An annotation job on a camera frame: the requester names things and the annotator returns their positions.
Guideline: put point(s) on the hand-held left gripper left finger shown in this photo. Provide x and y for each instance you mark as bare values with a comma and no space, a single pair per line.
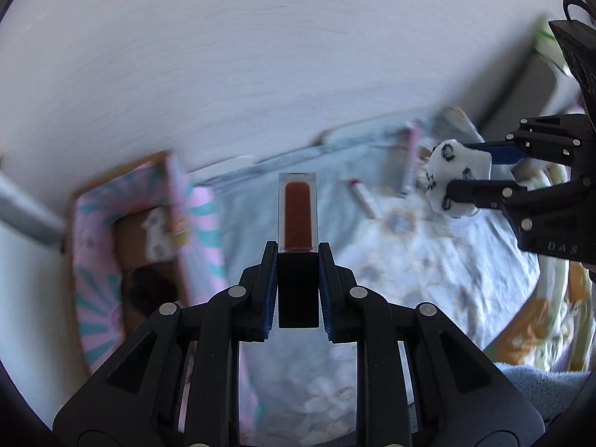
269,288

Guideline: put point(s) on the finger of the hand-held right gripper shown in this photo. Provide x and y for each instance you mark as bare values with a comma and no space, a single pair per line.
484,193
505,153

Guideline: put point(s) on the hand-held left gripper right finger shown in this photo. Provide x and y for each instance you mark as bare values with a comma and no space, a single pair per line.
326,288

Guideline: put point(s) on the white spotted sock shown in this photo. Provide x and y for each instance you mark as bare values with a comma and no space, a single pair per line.
458,163
158,237

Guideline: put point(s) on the red lip gloss black cap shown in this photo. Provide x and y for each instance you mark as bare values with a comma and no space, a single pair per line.
298,214

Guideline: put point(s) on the pink cosmetic box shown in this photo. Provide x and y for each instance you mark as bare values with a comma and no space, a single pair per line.
409,163

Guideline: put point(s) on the small white dropper tube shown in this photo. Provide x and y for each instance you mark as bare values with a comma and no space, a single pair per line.
365,198

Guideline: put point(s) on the black scrunchie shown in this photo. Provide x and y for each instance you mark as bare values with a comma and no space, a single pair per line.
149,288

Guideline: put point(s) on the cardboard box with pink lining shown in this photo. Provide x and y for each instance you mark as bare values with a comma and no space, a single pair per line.
93,288

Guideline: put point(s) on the grey pillow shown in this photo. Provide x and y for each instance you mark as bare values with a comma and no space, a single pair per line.
526,98

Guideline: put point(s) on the yellow printed blanket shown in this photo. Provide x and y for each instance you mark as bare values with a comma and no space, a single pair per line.
526,330

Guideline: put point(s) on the light blue floral cloth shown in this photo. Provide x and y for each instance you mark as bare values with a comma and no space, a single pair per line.
419,265

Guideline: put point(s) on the light blue towel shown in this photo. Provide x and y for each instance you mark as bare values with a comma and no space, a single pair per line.
535,386

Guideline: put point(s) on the white desk rail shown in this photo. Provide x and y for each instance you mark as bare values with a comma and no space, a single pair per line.
233,165

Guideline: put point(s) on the grey door frame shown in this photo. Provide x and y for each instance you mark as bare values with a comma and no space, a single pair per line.
23,207

